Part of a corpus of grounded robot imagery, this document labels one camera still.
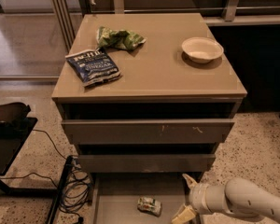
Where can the grey top drawer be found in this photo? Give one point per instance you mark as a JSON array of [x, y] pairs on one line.
[[146, 131]]

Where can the grey bottom drawer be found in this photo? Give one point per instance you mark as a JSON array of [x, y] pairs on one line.
[[116, 196]]

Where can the grey drawer cabinet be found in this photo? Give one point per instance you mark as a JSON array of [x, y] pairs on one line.
[[158, 81]]

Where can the black power strip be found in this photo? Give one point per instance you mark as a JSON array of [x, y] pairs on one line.
[[58, 193]]

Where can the grey middle drawer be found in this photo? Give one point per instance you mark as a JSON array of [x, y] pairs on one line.
[[146, 163]]

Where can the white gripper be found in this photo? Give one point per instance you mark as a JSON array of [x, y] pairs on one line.
[[197, 195]]

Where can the grey drawer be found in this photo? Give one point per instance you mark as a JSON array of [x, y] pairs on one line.
[[146, 163], [146, 131], [116, 196]]

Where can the metal wall rail frame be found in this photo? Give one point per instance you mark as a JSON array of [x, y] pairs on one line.
[[177, 0]]

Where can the crushed green 7up can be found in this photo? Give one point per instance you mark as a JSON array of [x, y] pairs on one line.
[[149, 205]]

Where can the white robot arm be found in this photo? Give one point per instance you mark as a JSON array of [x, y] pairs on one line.
[[238, 198]]

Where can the white bowl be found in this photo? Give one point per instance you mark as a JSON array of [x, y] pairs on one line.
[[202, 49]]

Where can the blue vinegar chip bag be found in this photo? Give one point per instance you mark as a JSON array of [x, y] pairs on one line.
[[93, 66]]

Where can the black side table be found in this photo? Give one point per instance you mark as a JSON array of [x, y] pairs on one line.
[[15, 127]]

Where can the green crumpled chip bag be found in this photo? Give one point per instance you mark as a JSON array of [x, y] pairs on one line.
[[118, 39]]

